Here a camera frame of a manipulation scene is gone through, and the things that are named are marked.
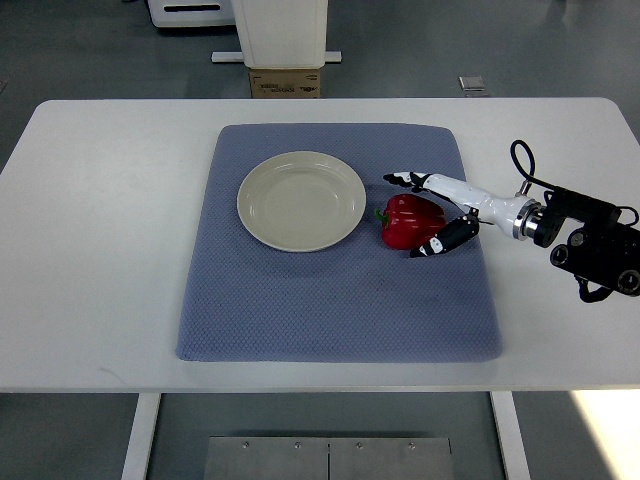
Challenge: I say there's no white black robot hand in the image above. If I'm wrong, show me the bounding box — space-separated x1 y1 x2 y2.
383 172 536 258

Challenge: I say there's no red bell pepper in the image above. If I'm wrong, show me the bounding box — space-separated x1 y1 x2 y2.
374 194 446 250

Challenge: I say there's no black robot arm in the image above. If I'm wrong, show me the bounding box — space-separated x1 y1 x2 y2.
514 187 639 303

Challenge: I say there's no small grey floor plate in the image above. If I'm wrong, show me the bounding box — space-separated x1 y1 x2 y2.
458 76 486 92

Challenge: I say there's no cream round plate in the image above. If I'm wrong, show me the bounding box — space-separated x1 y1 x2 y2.
236 151 366 253

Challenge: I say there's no cardboard box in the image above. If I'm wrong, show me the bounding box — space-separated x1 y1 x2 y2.
249 69 321 99

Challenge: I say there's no white right table leg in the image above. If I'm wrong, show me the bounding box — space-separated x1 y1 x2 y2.
490 391 531 480

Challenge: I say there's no white table leg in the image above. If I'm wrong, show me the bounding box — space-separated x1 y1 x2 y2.
121 393 161 480
490 391 531 480

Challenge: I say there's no white cabinet with slot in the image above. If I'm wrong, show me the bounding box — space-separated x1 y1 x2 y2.
146 0 235 28

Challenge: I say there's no white left table leg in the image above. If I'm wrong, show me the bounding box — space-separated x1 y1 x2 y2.
121 393 161 480

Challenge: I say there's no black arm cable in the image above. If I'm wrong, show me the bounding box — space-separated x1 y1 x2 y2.
509 139 556 196

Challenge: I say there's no white pedestal column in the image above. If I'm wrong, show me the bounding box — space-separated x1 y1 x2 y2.
211 0 342 69

